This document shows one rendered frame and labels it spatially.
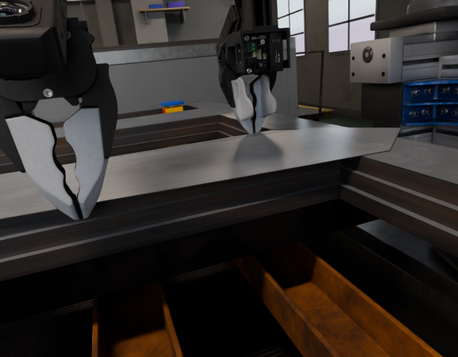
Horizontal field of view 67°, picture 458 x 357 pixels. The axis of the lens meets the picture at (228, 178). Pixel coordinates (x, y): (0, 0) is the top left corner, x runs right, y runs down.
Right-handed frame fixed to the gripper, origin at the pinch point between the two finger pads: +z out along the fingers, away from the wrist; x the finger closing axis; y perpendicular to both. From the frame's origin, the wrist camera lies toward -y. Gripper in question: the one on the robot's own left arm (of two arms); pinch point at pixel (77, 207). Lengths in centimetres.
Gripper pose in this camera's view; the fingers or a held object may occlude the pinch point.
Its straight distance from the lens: 30.6
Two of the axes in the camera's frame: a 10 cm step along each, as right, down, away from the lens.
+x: -9.4, 1.9, -2.9
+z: 1.0, 9.5, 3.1
